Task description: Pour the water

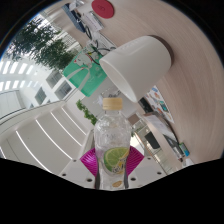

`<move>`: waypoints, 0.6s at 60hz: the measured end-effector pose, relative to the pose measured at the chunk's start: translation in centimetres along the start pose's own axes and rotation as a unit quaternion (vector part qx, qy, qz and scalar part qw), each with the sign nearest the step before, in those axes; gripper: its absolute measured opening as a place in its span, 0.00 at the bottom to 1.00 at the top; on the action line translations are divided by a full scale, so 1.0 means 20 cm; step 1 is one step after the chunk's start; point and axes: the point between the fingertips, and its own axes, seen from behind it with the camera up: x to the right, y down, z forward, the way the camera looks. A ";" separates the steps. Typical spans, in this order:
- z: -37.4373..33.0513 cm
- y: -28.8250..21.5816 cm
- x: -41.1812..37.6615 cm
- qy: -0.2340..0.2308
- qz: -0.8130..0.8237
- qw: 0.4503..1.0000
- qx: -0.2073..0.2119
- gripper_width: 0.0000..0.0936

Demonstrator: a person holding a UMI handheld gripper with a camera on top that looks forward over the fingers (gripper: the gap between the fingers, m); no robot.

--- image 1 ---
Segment teal small tube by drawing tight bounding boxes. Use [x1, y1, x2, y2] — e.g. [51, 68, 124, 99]
[178, 142, 191, 157]

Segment ceiling light strips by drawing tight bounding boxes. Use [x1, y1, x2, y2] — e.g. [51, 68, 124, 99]
[14, 106, 88, 162]

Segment white flat packet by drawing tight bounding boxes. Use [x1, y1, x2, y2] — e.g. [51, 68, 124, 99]
[81, 11, 105, 32]

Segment black notebook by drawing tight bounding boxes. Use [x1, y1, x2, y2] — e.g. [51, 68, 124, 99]
[143, 114, 184, 158]

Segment green tote bag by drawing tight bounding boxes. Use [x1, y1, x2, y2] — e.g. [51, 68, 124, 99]
[62, 43, 111, 98]

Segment colourful sticker sheet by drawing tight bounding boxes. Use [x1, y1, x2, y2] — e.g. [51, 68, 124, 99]
[146, 85, 175, 124]

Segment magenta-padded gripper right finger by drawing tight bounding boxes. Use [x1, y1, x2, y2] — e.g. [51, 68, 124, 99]
[124, 146, 167, 190]

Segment clear lime-label drink bottle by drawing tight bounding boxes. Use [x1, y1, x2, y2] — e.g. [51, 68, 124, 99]
[93, 97, 133, 191]

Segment row of green potted plants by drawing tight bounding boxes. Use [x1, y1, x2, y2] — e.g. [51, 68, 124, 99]
[9, 18, 78, 72]

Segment black cables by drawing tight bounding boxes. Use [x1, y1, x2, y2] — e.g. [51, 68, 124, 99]
[83, 23, 116, 56]

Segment white mug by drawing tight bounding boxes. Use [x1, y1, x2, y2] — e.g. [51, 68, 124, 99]
[99, 35, 173, 103]

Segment flat round red coaster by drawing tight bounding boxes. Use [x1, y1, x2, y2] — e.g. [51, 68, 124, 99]
[91, 0, 115, 20]

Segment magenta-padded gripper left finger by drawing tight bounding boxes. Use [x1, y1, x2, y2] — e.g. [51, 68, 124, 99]
[59, 148, 101, 190]

